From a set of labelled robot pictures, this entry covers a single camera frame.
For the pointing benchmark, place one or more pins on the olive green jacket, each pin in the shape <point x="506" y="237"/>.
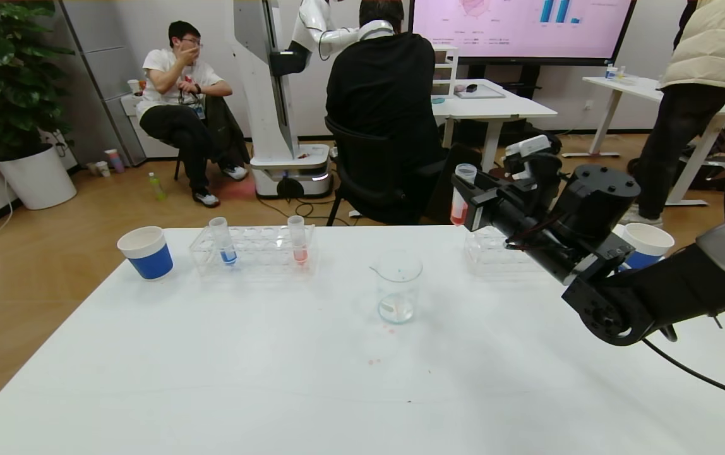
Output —
<point x="227" y="136"/>

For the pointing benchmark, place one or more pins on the pink pigment test tube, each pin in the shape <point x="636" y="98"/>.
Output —
<point x="300" y="254"/>

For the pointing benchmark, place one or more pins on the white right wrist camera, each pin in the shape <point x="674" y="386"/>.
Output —
<point x="527" y="146"/>

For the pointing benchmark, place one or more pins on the pink drink cup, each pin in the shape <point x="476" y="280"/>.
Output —
<point x="115" y="163"/>

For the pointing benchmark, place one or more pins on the person in white t-shirt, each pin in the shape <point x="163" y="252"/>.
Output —
<point x="167" y="69"/>

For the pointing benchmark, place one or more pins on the large display screen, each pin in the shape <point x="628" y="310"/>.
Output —
<point x="527" y="31"/>

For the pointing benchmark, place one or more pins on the blue white paper cup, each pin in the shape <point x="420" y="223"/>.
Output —
<point x="151" y="262"/>
<point x="650" y="240"/>

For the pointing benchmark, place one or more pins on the white desk with T-legs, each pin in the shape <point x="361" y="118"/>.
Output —
<point x="628" y="85"/>

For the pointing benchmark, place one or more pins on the clear acrylic test tube rack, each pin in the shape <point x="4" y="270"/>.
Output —
<point x="261" y="253"/>
<point x="485" y="253"/>

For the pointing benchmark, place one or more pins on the black office chair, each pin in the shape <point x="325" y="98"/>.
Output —
<point x="362" y="170"/>

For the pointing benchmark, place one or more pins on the small white cup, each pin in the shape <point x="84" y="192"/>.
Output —
<point x="102" y="169"/>

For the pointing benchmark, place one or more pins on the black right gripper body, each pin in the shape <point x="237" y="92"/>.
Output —
<point x="480" y="203"/>

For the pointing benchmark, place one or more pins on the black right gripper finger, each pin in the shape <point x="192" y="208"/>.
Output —
<point x="465" y="188"/>
<point x="487" y="188"/>

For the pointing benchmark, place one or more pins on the clear glass beaker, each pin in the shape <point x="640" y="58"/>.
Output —
<point x="397" y="309"/>

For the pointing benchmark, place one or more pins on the tall grey cabinet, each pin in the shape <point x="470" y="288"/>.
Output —
<point x="103" y="63"/>

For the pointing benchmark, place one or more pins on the grey flat tray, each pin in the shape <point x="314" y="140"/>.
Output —
<point x="489" y="93"/>

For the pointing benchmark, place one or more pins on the white humanoid robot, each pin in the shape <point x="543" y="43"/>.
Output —
<point x="261" y="63"/>

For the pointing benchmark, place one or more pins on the white drawer cabinet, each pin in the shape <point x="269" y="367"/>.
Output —
<point x="132" y="107"/>

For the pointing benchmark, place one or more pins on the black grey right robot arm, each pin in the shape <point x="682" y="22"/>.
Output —
<point x="684" y="284"/>

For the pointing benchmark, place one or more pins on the white rectangular desk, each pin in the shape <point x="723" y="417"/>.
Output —
<point x="495" y="107"/>

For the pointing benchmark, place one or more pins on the white desktop drawer box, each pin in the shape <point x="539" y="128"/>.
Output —
<point x="444" y="69"/>

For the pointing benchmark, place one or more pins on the white neck massager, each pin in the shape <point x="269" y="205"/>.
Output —
<point x="376" y="30"/>

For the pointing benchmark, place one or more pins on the blue pigment test tube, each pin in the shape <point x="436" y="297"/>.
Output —
<point x="228" y="254"/>

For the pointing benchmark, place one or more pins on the red pigment test tube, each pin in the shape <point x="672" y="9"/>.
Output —
<point x="459" y="212"/>

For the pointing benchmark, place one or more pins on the green plastic bottle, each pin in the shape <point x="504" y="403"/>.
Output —
<point x="157" y="188"/>

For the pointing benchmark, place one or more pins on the person in black sweater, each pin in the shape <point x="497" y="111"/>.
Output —
<point x="381" y="82"/>

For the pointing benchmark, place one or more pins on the person in beige puffer jacket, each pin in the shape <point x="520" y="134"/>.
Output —
<point x="716" y="44"/>

